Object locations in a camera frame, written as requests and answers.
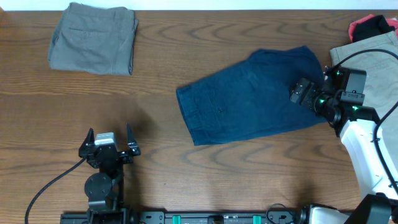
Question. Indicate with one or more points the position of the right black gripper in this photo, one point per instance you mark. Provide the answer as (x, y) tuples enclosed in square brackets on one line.
[(301, 85)]

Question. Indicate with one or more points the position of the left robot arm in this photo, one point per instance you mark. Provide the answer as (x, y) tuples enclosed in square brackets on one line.
[(105, 189)]

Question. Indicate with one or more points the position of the folded grey shorts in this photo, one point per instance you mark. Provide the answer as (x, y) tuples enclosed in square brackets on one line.
[(94, 40)]

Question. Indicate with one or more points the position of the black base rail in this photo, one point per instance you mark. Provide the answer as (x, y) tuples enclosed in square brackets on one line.
[(272, 216)]

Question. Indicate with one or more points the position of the red garment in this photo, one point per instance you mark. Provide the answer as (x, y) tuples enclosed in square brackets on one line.
[(353, 26)]

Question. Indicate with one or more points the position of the navy blue shorts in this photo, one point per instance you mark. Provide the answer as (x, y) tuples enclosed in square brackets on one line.
[(250, 99)]

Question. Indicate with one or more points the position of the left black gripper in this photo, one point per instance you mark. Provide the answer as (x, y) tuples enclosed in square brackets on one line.
[(127, 158)]

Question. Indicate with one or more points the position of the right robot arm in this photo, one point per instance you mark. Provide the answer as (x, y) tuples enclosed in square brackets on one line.
[(359, 129)]

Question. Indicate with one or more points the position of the khaki beige shorts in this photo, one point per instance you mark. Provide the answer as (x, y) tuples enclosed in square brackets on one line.
[(381, 83)]

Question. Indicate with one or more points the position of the black garment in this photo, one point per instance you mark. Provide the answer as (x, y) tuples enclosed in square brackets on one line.
[(371, 28)]

